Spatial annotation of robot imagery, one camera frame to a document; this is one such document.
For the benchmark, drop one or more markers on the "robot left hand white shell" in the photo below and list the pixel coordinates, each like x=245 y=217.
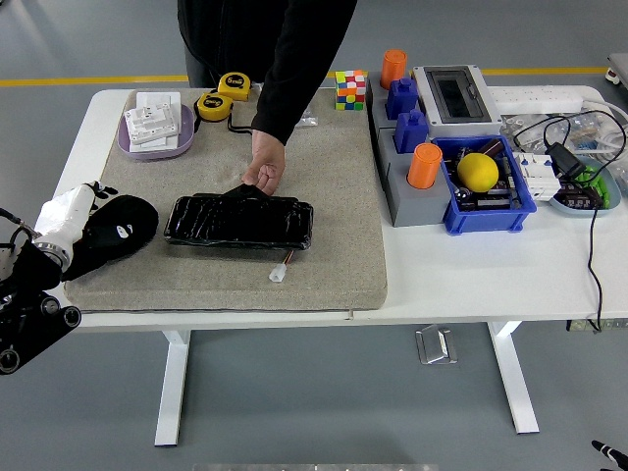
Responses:
x=64 y=213

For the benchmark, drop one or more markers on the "person's left hand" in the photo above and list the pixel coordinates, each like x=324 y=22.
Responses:
x=270 y=162

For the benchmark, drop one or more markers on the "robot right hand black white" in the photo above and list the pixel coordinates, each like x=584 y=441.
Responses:
x=615 y=458

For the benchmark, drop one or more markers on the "person's left forearm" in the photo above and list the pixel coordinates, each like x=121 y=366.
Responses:
x=289 y=93

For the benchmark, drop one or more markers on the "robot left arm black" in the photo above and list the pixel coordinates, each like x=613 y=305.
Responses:
x=29 y=314

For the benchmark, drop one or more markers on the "small clear plastic bag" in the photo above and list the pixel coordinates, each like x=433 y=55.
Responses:
x=309 y=118

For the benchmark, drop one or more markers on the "yellow tape measure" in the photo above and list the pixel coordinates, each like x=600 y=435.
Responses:
x=234 y=86
x=213 y=105

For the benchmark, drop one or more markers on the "purple oval tray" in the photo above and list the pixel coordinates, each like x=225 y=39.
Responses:
x=186 y=132

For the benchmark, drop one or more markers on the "grey-brown mat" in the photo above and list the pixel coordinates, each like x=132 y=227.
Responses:
x=324 y=255

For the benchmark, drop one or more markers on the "colourful puzzle cube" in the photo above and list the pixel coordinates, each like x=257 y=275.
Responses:
x=350 y=90

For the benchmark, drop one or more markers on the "grey block holder base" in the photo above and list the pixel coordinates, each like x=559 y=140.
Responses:
x=377 y=105
x=417 y=206

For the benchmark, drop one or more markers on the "white table leg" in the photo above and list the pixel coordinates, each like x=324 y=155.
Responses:
x=172 y=392
x=515 y=387

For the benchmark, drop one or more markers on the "person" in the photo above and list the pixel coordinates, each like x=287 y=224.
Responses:
x=235 y=34

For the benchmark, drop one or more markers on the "under-table socket strip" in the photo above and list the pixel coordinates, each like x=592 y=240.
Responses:
x=611 y=325

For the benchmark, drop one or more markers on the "blue stepped block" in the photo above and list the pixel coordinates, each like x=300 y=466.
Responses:
x=411 y=132
x=401 y=98

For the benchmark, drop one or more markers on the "orange cylinder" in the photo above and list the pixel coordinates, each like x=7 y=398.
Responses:
x=395 y=66
x=424 y=164

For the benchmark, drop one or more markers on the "yellow ball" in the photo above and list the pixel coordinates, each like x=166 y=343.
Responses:
x=478 y=172

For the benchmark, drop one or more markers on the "blue plastic bin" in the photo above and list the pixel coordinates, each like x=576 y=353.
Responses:
x=486 y=218

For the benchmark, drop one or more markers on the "dark circuit boards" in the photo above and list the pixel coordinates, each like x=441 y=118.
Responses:
x=490 y=198

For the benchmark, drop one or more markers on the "clear bag of rings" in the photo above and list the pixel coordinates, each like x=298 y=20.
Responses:
x=515 y=125

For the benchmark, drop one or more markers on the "black terminal block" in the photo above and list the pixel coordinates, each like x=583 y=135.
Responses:
x=579 y=198

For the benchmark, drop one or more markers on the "white circuit breaker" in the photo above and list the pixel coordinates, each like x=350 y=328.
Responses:
x=537 y=179

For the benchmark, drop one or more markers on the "light blue dish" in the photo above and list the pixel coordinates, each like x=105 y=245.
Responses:
x=613 y=189

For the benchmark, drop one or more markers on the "green terminal connector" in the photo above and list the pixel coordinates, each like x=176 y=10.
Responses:
x=601 y=189

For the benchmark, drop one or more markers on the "white power strip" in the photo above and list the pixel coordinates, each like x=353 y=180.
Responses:
x=535 y=98

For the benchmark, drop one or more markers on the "black power adapter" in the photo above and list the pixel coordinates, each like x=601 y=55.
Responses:
x=564 y=159

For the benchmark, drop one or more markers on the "clear bag of blue parts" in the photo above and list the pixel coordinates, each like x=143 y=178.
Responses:
x=589 y=135

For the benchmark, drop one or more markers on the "white device with red mark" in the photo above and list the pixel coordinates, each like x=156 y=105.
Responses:
x=619 y=68

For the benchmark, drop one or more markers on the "white flat switch plate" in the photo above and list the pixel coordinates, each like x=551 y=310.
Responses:
x=162 y=142
x=157 y=98

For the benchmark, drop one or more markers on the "white switch back module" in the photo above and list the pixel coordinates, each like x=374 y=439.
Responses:
x=149 y=122

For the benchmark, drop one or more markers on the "grey electrical enclosure box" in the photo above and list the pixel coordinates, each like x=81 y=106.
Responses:
x=458 y=125

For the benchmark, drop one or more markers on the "silver metal floor bracket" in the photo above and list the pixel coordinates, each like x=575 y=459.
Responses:
x=434 y=346

